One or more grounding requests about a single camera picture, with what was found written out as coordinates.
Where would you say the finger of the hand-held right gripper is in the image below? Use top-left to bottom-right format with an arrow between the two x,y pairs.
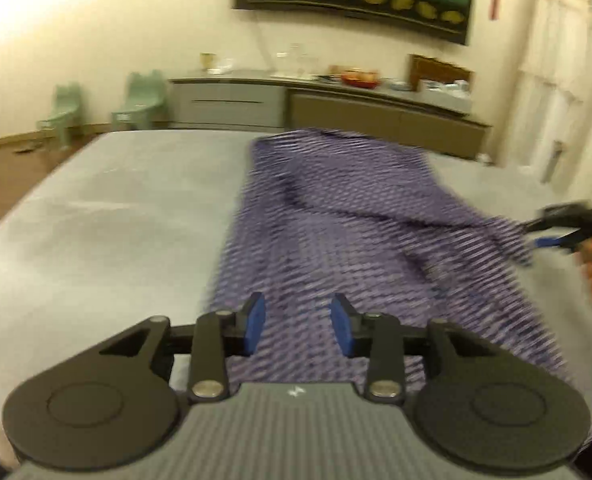
533,233 -> 580,251
523,201 -> 592,234

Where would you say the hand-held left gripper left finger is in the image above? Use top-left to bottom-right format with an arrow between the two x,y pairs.
98,291 -> 267,404

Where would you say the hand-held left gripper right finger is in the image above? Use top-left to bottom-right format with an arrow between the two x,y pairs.
328,292 -> 495,404

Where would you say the blue plaid shirt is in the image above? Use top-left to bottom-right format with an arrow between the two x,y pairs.
211,127 -> 577,397

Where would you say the white curtain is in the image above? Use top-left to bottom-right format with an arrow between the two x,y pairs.
496,0 -> 592,196

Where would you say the white storage box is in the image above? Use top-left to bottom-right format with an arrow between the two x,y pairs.
418,79 -> 473,112

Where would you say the grey brown sideboard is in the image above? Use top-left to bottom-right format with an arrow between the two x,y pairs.
168,76 -> 492,161

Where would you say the red fruit bowl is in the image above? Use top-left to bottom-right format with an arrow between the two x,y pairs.
340,68 -> 381,89

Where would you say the large green plastic chair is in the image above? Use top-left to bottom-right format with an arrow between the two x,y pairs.
112,71 -> 169,134

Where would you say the clear glass set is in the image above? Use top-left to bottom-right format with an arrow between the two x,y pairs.
271,42 -> 319,80

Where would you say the small green plastic chair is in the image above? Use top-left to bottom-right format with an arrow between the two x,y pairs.
36,82 -> 84,149

